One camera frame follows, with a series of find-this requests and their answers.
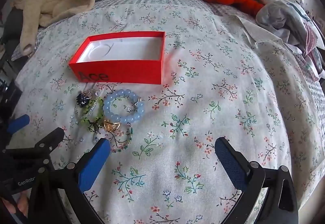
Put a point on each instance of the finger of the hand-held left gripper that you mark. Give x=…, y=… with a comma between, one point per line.
x=19, y=122
x=49, y=139

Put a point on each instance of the person's left hand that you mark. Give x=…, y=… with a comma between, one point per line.
x=21, y=207

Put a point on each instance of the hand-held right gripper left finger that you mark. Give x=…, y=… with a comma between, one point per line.
x=94, y=161

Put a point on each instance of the beige cloth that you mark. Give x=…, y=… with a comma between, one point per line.
x=256, y=31

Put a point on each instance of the floral quilt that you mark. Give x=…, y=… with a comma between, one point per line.
x=203, y=102

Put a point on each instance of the red cardboard box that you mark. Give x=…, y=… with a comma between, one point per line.
x=121, y=71

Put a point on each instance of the grey crumpled garment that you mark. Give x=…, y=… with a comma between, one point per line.
x=279, y=14

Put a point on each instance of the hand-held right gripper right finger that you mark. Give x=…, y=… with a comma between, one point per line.
x=231, y=165

